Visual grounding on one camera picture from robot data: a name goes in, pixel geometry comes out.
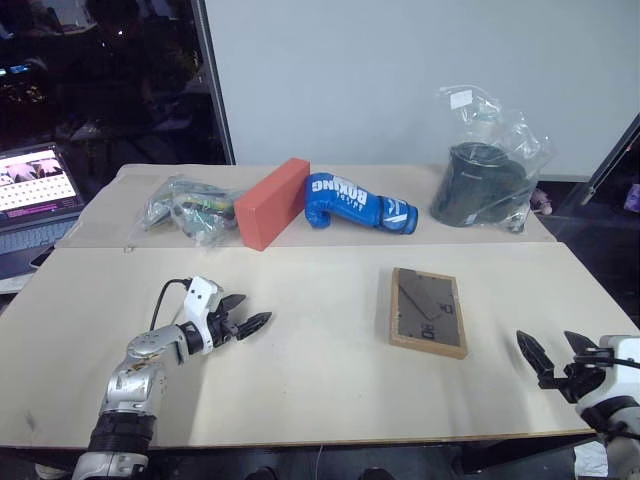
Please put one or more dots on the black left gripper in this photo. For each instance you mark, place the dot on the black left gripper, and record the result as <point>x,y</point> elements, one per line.
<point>224,327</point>

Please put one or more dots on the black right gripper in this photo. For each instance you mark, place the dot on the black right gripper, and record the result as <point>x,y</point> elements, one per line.
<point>582,375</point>

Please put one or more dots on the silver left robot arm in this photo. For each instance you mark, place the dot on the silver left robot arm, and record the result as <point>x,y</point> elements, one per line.
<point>132,372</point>

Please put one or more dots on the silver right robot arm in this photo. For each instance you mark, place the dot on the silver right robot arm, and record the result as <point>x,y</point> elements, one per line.
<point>607,412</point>

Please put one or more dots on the open laptop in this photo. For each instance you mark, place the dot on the open laptop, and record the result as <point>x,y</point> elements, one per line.
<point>35,190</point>

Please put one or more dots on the orange rectangular block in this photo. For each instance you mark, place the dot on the orange rectangular block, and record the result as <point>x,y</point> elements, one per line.
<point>270,205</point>

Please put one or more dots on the clear bag of small items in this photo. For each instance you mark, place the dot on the clear bag of small items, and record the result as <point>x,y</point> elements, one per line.
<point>190,210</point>

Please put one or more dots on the small pink white object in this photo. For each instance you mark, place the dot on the small pink white object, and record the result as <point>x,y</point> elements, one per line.
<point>542,201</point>

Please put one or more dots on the blue boxing glove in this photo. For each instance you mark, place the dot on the blue boxing glove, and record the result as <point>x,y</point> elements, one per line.
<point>350,200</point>

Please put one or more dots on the purple object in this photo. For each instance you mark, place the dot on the purple object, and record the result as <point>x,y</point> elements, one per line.
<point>635,197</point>

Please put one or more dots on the dark slanted metal bar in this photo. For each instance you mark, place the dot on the dark slanted metal bar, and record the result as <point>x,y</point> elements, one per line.
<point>607,165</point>

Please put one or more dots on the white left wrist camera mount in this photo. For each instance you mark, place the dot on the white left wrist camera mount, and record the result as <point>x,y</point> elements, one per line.
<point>197,300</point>

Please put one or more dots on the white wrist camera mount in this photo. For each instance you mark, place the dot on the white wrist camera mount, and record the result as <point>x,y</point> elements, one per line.
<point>620,384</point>
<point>197,300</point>

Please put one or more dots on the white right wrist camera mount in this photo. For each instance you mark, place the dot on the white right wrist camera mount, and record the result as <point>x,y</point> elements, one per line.
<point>620,384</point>

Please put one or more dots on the wooden picture frame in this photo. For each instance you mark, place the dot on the wooden picture frame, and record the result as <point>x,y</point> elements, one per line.
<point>427,312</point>

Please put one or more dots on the dark metal partition post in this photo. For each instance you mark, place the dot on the dark metal partition post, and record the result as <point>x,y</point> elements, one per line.
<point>215,85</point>

